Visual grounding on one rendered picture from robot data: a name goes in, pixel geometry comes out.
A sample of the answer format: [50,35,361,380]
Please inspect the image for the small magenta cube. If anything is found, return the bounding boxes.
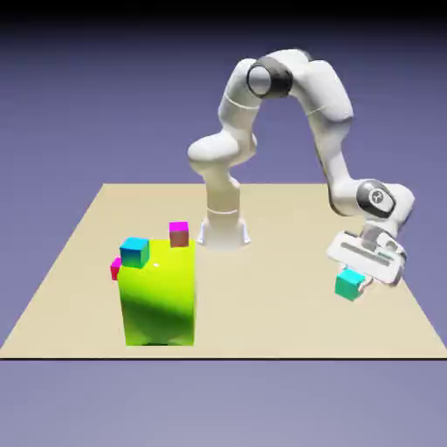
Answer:
[168,221,190,249]

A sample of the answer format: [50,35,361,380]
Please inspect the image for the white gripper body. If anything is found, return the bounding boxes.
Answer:
[326,230,409,287]

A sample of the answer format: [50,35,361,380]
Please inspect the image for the small teal cube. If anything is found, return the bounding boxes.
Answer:
[334,267,367,302]

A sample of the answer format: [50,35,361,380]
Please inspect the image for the small blue cube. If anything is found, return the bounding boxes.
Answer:
[119,237,150,270]

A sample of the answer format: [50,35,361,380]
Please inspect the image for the large lime green box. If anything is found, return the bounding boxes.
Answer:
[116,238,197,347]

